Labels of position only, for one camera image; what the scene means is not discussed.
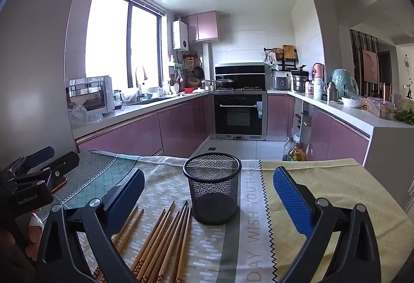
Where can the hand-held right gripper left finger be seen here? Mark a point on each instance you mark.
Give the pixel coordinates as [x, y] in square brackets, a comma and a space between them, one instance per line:
[127, 195]

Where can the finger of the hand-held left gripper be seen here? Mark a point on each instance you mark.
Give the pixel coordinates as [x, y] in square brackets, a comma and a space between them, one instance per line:
[64, 165]
[40, 156]

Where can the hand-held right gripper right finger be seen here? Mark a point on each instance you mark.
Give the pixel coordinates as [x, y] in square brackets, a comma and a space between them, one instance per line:
[291, 202]

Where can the bundle of wooden chopsticks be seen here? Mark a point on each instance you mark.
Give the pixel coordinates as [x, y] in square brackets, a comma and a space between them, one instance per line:
[168, 237]

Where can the black mesh pen holder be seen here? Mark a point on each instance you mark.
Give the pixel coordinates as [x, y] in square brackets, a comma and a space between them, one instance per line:
[213, 192]

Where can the person's left hand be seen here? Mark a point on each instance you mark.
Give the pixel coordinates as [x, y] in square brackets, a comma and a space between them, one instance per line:
[34, 234]

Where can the yellow cooking oil bottle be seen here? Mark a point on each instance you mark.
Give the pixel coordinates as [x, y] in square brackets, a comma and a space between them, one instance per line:
[297, 153]

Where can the clear plastic bag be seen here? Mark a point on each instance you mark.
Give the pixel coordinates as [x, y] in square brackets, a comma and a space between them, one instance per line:
[82, 116]

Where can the clear plastic bottle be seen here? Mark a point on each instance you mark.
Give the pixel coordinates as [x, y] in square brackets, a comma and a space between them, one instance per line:
[287, 150]

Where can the printed patchwork tablecloth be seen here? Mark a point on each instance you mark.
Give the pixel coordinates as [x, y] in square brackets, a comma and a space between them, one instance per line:
[349, 186]

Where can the pink lower kitchen cabinets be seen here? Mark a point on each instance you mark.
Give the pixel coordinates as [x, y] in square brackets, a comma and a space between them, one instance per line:
[342, 140]
[135, 134]

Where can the pink kitchen cabinets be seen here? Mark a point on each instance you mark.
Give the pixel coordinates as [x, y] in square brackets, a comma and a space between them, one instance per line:
[135, 134]
[203, 25]
[342, 140]

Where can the white countertop oven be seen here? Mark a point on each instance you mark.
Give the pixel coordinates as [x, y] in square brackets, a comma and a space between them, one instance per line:
[90, 95]

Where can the glass jar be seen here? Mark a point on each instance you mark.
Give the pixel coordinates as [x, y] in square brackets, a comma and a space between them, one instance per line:
[117, 99]

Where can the grey refrigerator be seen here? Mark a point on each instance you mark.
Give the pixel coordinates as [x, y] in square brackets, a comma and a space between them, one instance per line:
[35, 59]

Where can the black built-in oven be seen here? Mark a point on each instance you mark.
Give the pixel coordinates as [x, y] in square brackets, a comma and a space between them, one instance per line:
[239, 114]

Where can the white kitchen countertop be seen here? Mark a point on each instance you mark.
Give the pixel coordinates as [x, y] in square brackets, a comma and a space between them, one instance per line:
[355, 118]

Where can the white bowl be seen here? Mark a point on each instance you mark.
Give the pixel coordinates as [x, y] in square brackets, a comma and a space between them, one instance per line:
[352, 103]

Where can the white plastic jar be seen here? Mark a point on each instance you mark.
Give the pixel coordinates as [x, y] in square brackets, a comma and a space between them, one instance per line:
[318, 88]

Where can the steel thermos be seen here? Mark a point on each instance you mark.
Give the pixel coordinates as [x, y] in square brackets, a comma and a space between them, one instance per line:
[332, 92]

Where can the kitchen faucet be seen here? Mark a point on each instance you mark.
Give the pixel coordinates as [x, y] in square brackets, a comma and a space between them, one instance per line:
[140, 76]

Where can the steel steamer pot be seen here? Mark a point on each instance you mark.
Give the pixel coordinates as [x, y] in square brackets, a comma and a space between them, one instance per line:
[300, 84]

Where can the silver rice cooker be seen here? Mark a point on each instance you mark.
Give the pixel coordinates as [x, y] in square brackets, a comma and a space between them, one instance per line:
[280, 81]

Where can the red basin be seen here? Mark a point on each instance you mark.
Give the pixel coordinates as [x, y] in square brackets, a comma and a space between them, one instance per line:
[188, 89]

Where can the clear plastic container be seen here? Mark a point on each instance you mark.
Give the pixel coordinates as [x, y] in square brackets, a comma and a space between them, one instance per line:
[380, 108]

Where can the black pan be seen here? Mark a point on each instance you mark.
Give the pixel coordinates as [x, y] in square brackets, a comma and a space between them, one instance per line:
[299, 72]

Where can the mint green appliance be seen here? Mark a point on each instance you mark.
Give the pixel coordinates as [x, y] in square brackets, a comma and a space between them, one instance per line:
[342, 82]

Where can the wicker bowl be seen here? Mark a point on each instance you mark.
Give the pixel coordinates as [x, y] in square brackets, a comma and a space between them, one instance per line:
[193, 82]

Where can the pink kettle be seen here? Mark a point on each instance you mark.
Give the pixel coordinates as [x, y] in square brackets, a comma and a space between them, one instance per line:
[318, 71]

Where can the kitchen window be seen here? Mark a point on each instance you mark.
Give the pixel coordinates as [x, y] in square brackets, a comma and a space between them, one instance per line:
[110, 37]

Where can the wok with lid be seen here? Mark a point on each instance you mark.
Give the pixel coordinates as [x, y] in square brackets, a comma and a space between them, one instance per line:
[224, 82]

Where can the black range hood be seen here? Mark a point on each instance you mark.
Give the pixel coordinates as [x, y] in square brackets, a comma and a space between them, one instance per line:
[241, 74]

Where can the hanging frying pan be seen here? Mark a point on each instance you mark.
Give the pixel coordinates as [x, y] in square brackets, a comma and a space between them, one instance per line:
[198, 72]

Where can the green leafy vegetables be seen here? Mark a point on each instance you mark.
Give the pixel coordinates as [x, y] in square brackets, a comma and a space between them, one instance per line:
[406, 116]

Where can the copper tumbler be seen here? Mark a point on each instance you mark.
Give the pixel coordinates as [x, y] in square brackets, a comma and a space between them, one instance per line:
[385, 92]

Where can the wooden cutting board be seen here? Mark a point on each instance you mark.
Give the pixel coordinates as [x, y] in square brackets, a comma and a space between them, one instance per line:
[289, 52]

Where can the white water heater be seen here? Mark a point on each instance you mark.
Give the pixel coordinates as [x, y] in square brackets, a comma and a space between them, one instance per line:
[180, 35]

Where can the pink upper kitchen cabinets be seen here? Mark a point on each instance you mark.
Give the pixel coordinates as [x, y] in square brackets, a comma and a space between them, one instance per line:
[203, 25]

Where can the black wall rack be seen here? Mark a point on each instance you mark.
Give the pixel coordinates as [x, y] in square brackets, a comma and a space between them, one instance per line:
[278, 59]

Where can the framed wall picture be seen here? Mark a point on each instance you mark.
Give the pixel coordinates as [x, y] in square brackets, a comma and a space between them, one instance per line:
[370, 66]

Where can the striped wall panel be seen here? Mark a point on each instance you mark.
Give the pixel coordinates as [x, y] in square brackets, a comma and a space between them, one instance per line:
[355, 56]

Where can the wall clock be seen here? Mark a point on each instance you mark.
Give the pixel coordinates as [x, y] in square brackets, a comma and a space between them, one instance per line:
[406, 61]

